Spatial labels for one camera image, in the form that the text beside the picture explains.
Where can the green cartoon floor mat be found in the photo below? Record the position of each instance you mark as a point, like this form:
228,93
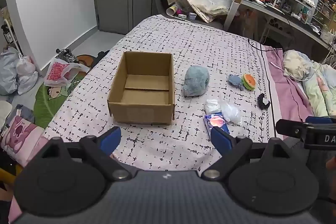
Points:
48,106

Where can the cluttered shelf unit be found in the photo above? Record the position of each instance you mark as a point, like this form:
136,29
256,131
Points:
6,29

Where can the red printed plastic bag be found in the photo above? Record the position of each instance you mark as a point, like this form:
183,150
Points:
57,73

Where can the paper cup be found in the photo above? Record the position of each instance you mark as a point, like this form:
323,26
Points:
173,9

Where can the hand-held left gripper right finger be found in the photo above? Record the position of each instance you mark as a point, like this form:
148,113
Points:
220,138

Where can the blue tissue packet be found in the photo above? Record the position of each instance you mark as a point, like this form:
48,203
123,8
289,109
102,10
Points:
216,121

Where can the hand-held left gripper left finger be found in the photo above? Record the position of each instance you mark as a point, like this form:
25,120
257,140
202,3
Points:
111,138

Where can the white soft cloth bundle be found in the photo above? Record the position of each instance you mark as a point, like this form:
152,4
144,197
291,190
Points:
213,106

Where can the person's right hand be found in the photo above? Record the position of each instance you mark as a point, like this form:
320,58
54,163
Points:
332,163

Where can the white desk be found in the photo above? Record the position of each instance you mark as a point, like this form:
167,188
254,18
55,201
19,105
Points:
296,20

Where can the black hair scrunchie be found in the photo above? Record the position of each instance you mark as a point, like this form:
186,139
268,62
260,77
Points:
262,102

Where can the pink bed sheet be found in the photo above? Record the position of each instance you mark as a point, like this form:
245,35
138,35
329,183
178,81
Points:
286,90

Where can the clear bag of cream fabric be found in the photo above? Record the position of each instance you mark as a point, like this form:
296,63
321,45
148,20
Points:
215,6

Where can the white black patterned blanket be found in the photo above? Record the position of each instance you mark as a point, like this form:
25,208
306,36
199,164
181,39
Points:
210,50

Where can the small white box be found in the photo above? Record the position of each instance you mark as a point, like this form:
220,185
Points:
182,16

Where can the round orange green plush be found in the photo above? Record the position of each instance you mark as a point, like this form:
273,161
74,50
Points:
249,81

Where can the patterned beige tote bag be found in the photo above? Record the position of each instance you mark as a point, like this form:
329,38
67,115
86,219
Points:
193,6

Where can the brown cardboard box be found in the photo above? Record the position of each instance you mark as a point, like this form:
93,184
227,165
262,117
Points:
143,87

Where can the white plastic bag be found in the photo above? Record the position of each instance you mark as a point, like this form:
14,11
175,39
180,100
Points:
26,74

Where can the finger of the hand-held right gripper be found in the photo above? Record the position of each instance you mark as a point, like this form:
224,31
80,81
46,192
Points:
319,119
290,128

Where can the pink cartoon pillow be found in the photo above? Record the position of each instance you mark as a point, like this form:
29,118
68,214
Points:
21,137

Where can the fluffy blue plush toy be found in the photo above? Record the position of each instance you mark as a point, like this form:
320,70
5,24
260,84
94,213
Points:
196,81

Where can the grey plastic bag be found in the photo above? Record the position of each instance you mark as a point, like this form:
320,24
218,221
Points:
8,71

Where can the small light blue box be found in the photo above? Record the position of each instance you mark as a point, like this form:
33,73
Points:
193,16

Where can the clear bag of white stuffing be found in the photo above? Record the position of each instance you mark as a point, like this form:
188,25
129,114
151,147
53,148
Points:
231,112

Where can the small blue knitted toy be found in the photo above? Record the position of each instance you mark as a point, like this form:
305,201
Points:
235,81

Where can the small pink bottle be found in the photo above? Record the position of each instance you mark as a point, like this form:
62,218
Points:
180,12

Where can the pastel floral quilt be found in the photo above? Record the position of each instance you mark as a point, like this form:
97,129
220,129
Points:
315,87

